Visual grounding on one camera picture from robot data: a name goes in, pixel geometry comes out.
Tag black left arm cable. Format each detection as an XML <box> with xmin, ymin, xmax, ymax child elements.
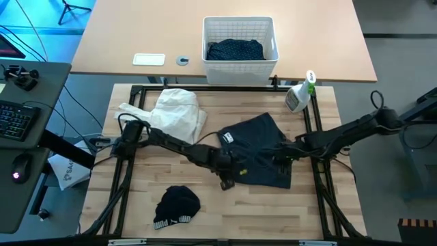
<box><xmin>117</xmin><ymin>112</ymin><xmax>152</xmax><ymax>135</ymax></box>

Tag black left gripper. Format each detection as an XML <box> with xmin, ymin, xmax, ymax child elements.
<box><xmin>203</xmin><ymin>146</ymin><xmax>249</xmax><ymax>191</ymax></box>

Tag flat white rectangular tray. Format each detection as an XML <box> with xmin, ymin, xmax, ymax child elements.
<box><xmin>132</xmin><ymin>53</ymin><xmax>167</xmax><ymax>67</ymax></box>

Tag dark grey desk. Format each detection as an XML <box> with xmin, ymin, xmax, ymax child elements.
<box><xmin>0</xmin><ymin>57</ymin><xmax>73</xmax><ymax>235</ymax></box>

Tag white plastic laundry basket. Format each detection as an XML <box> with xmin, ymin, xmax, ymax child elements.
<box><xmin>201</xmin><ymin>15</ymin><xmax>280</xmax><ymax>86</ymax></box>

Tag cream white garment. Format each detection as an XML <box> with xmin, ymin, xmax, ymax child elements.
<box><xmin>114</xmin><ymin>88</ymin><xmax>208</xmax><ymax>146</ymax></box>

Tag black desk clamp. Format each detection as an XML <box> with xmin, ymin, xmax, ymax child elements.
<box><xmin>2</xmin><ymin>64</ymin><xmax>40</xmax><ymax>92</ymax></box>

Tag tan wooden desk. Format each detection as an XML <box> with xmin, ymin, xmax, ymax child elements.
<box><xmin>70</xmin><ymin>0</ymin><xmax>378</xmax><ymax>83</ymax></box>

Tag black metal table frame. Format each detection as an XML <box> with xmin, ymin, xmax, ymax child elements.
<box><xmin>80</xmin><ymin>83</ymin><xmax>369</xmax><ymax>242</ymax></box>

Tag dark plain fleece garment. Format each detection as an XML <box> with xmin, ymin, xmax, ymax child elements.
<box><xmin>217</xmin><ymin>112</ymin><xmax>294</xmax><ymax>190</ymax></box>

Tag navy dotted garment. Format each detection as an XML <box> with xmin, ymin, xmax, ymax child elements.
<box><xmin>206</xmin><ymin>38</ymin><xmax>267</xmax><ymax>62</ymax></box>

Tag black box orange stripes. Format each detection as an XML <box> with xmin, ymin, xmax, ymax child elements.
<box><xmin>397</xmin><ymin>218</ymin><xmax>437</xmax><ymax>246</ymax></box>

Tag cream floor cable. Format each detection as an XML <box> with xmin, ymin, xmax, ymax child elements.
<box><xmin>15</xmin><ymin>0</ymin><xmax>49</xmax><ymax>62</ymax></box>

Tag silver metal bracket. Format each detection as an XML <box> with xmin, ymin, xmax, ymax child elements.
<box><xmin>298</xmin><ymin>240</ymin><xmax>338</xmax><ymax>246</ymax></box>
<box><xmin>107</xmin><ymin>238</ymin><xmax>147</xmax><ymax>246</ymax></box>

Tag black tripod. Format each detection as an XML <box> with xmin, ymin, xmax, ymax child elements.
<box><xmin>57</xmin><ymin>0</ymin><xmax>93</xmax><ymax>26</ymax></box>

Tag dark tablet red edge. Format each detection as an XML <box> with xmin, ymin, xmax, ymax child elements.
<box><xmin>0</xmin><ymin>33</ymin><xmax>27</xmax><ymax>59</ymax></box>

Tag white spray bottle green trigger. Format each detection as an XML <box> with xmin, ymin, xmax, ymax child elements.
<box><xmin>284</xmin><ymin>70</ymin><xmax>318</xmax><ymax>114</ymax></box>

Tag dark grey metal stand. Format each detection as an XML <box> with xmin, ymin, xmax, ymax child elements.
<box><xmin>376</xmin><ymin>87</ymin><xmax>437</xmax><ymax>201</ymax></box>

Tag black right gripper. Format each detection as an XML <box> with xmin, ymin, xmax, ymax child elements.
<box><xmin>272</xmin><ymin>139</ymin><xmax>309</xmax><ymax>179</ymax></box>

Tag black desk support bar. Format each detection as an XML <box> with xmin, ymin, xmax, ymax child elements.
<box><xmin>38</xmin><ymin>128</ymin><xmax>97</xmax><ymax>171</ymax></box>

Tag navy garment white lettered waistband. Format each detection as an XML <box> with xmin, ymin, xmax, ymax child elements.
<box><xmin>152</xmin><ymin>184</ymin><xmax>202</xmax><ymax>230</ymax></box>

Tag black computer mouse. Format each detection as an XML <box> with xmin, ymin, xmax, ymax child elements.
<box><xmin>10</xmin><ymin>152</ymin><xmax>34</xmax><ymax>185</ymax></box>

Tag backlit black keyboard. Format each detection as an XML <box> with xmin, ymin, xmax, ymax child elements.
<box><xmin>0</xmin><ymin>100</ymin><xmax>42</xmax><ymax>142</ymax></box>

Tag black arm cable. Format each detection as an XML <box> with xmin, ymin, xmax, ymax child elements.
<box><xmin>117</xmin><ymin>112</ymin><xmax>152</xmax><ymax>135</ymax></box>
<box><xmin>370</xmin><ymin>90</ymin><xmax>386</xmax><ymax>111</ymax></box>

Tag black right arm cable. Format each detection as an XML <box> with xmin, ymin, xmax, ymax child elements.
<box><xmin>370</xmin><ymin>90</ymin><xmax>386</xmax><ymax>111</ymax></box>

